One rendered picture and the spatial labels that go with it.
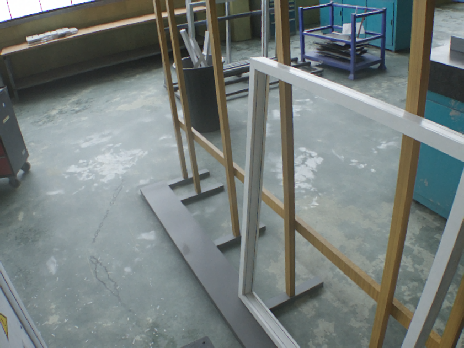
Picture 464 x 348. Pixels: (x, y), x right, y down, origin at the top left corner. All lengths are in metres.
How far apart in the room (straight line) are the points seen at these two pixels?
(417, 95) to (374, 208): 2.19
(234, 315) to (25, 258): 1.78
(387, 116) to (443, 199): 2.01
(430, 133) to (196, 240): 2.16
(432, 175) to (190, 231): 1.84
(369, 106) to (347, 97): 0.10
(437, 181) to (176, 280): 1.99
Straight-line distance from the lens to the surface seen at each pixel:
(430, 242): 3.16
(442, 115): 3.02
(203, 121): 4.68
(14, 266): 3.48
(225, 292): 2.62
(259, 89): 1.91
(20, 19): 8.24
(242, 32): 9.10
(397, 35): 7.77
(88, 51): 8.48
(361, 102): 1.36
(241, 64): 6.52
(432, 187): 3.27
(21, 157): 4.68
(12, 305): 0.88
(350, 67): 6.31
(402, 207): 1.47
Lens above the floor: 1.96
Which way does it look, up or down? 30 degrees down
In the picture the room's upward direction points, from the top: 7 degrees counter-clockwise
